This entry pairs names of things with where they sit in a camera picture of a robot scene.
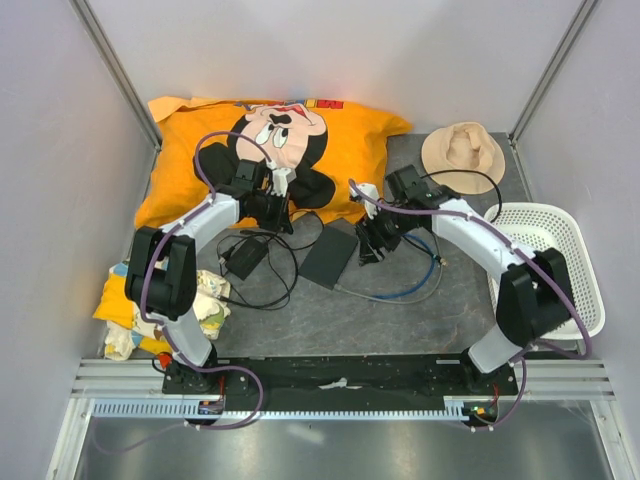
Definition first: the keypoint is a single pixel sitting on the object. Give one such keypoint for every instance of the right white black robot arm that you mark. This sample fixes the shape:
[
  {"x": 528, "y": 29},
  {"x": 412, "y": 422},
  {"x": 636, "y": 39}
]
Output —
[{"x": 535, "y": 295}]

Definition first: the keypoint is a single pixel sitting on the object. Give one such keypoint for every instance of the beige bucket hat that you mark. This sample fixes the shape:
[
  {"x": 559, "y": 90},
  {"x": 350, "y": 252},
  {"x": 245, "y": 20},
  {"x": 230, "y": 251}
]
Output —
[{"x": 464, "y": 157}]

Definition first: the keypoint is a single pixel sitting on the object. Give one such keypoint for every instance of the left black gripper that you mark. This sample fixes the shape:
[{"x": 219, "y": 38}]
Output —
[{"x": 281, "y": 223}]

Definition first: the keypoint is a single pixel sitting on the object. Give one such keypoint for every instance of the black network switch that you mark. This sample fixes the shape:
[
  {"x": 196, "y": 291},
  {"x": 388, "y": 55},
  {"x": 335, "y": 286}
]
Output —
[{"x": 329, "y": 256}]

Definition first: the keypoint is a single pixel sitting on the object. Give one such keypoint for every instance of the patterned cream yellow cloth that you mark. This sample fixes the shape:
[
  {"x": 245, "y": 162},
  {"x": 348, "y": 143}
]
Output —
[{"x": 127, "y": 332}]

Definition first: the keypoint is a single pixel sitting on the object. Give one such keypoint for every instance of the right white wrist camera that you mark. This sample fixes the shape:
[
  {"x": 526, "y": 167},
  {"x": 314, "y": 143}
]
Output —
[{"x": 366, "y": 194}]

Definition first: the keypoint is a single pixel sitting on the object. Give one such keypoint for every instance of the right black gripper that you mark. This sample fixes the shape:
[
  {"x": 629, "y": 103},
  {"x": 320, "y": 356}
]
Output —
[{"x": 371, "y": 238}]

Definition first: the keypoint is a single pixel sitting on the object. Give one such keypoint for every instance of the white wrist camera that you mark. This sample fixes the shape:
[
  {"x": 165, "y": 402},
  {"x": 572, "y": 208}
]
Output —
[
  {"x": 280, "y": 180},
  {"x": 366, "y": 194}
]

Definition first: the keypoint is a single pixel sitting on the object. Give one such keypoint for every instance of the orange Mickey Mouse pillow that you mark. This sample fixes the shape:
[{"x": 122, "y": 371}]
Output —
[{"x": 327, "y": 142}]

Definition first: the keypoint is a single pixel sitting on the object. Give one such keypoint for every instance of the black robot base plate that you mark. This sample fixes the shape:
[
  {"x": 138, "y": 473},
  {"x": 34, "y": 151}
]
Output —
[{"x": 416, "y": 380}]

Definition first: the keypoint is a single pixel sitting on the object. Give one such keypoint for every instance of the white perforated plastic basket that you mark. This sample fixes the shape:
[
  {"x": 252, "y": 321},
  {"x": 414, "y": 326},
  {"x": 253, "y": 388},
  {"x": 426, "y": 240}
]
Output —
[{"x": 542, "y": 226}]

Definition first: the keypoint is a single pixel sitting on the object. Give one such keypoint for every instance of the small black power adapter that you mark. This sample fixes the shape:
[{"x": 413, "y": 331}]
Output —
[{"x": 243, "y": 258}]

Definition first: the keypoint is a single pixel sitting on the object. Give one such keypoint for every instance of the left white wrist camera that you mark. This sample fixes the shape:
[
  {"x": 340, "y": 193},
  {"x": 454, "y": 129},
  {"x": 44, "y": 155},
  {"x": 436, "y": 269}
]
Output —
[{"x": 280, "y": 180}]

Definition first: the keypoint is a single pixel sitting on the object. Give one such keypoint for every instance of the grey slotted cable duct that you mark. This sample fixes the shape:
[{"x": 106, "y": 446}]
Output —
[{"x": 450, "y": 410}]

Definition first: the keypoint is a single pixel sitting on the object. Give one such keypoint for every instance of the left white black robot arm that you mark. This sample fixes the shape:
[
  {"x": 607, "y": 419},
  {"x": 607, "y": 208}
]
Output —
[{"x": 162, "y": 271}]

